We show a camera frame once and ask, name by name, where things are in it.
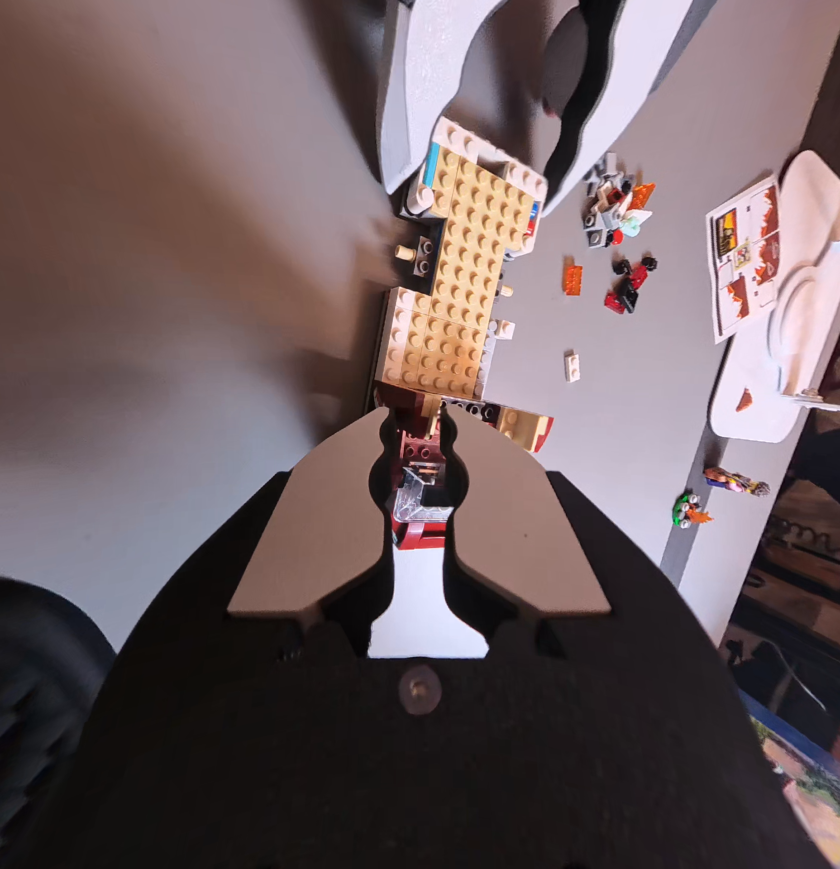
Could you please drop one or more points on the white round plate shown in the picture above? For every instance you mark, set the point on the white round plate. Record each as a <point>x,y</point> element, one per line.
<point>752,400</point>

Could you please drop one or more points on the orange transparent studded brick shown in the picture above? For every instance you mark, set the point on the orange transparent studded brick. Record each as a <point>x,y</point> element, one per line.
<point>573,278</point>

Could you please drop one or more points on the small orange flame piece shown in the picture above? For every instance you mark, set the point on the small orange flame piece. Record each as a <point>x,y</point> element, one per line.
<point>744,400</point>

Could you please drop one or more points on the black padded cushion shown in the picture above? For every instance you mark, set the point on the black padded cushion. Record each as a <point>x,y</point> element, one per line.
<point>33,713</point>

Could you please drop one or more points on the printed instruction sheet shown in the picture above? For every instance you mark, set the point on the printed instruction sheet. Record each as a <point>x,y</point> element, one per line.
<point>746,271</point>

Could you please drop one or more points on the pile of small grey bricks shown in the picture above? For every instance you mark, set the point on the pile of small grey bricks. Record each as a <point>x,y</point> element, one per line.
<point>607,203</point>

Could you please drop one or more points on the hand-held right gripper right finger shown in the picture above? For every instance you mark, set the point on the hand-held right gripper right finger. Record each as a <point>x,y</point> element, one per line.
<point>522,536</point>

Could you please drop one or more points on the white booklet stand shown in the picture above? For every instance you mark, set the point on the white booklet stand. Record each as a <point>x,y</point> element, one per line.
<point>807,299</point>

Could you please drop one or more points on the toy minifigure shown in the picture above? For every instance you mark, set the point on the toy minifigure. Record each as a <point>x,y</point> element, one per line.
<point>736,480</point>

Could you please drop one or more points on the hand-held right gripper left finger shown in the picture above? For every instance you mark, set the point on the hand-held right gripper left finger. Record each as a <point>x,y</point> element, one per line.
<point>318,529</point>

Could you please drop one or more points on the colourful toy set box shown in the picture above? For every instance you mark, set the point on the colourful toy set box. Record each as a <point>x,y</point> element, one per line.
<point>807,781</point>

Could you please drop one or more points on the small white plate brick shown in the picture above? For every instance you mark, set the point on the small white plate brick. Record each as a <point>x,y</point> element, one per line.
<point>571,366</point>

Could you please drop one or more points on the tan and dark red brick model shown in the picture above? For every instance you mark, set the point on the tan and dark red brick model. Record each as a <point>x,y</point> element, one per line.
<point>461,271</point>

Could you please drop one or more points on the grey desk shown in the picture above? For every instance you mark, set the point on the grey desk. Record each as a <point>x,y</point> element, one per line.
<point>155,271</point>

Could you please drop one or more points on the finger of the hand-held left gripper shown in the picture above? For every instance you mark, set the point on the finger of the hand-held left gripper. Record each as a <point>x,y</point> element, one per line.
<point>644,68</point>
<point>427,68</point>

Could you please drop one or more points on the green round plate with pieces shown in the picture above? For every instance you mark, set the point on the green round plate with pieces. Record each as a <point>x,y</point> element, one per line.
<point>688,509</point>

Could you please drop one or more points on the orange transparent slope piece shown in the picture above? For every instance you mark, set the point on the orange transparent slope piece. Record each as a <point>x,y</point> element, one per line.
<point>642,195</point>

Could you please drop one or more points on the red and black brick piece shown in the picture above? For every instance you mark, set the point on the red and black brick piece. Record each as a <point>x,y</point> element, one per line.
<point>627,292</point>

